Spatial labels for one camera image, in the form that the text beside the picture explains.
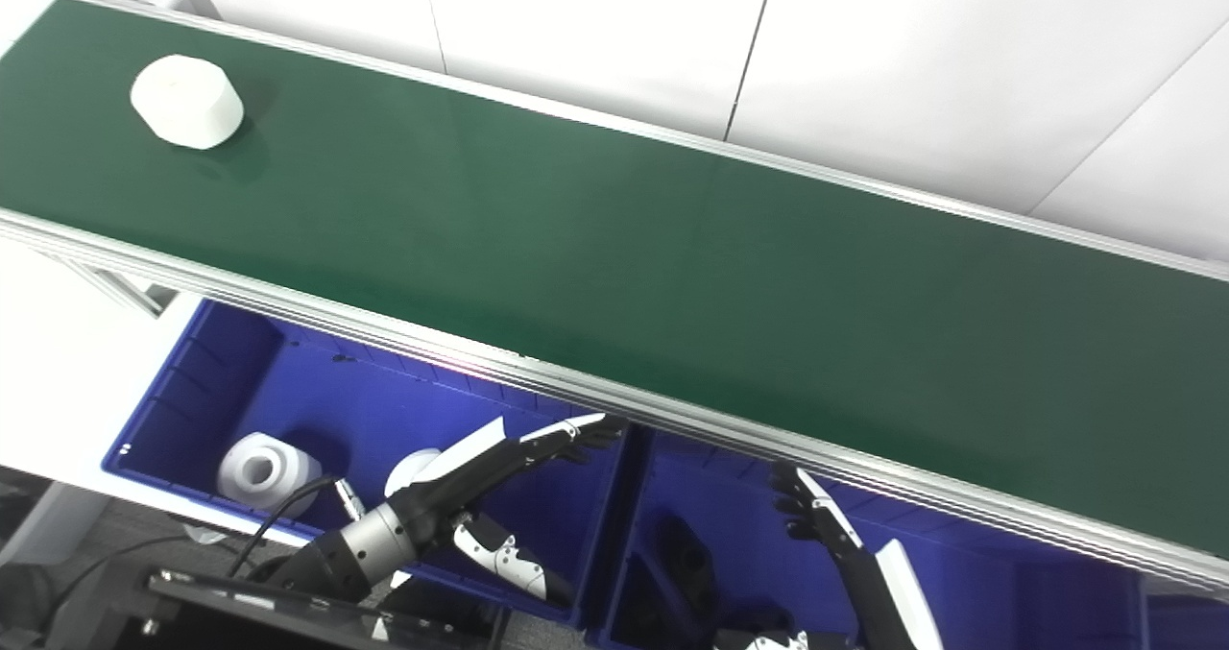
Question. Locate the blue bin with black part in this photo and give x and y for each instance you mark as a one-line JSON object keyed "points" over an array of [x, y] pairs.
{"points": [[1008, 592]]}

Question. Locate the white round plastic part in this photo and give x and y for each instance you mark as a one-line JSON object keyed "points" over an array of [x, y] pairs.
{"points": [[187, 101]]}

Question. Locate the white plastic part with hole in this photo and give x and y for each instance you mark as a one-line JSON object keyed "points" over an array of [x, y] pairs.
{"points": [[264, 472], [408, 468]]}

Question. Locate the green conveyor belt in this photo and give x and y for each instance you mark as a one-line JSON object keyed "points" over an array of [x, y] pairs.
{"points": [[614, 247]]}

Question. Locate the aluminium conveyor support leg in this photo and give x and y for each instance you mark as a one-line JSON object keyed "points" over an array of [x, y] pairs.
{"points": [[120, 287]]}

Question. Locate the black plastic part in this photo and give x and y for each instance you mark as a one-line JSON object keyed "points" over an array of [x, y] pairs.
{"points": [[686, 559]]}

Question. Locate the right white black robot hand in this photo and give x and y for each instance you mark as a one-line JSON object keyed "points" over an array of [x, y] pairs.
{"points": [[869, 583]]}

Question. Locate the blue plastic bin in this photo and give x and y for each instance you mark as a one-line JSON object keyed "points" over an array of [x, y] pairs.
{"points": [[1191, 626]]}

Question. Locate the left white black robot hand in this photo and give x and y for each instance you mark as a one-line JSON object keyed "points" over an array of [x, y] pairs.
{"points": [[451, 487]]}

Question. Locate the black robot torso plate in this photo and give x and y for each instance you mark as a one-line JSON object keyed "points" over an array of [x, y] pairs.
{"points": [[288, 626]]}

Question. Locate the blue bin with white parts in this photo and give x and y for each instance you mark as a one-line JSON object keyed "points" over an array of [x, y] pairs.
{"points": [[346, 400]]}

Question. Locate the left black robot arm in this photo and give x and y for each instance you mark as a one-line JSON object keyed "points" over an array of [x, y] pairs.
{"points": [[341, 559]]}

